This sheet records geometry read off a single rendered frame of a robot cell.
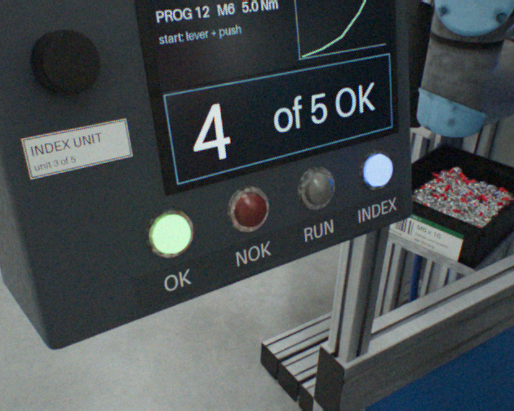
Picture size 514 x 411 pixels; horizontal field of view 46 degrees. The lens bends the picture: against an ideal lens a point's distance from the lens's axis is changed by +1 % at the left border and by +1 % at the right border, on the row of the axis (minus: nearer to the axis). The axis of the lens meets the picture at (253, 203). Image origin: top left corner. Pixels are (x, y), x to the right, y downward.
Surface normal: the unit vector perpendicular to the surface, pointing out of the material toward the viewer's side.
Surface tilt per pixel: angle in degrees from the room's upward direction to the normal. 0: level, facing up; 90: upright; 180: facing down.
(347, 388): 90
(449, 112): 93
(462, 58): 90
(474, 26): 89
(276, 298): 0
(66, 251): 75
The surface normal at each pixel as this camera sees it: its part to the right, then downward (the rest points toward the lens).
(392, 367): 0.55, 0.44
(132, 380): 0.04, -0.86
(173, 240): 0.48, 0.26
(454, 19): -0.32, 0.46
